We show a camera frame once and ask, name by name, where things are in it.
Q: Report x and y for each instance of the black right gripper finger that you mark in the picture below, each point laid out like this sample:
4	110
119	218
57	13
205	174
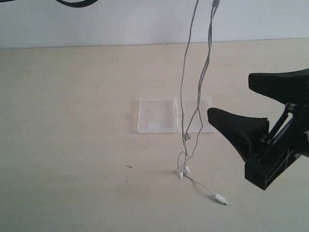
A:
287	87
244	133

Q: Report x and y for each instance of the clear plastic hinged case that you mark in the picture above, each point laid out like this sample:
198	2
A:
174	114

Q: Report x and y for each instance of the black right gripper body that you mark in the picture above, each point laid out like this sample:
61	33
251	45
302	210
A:
282	146

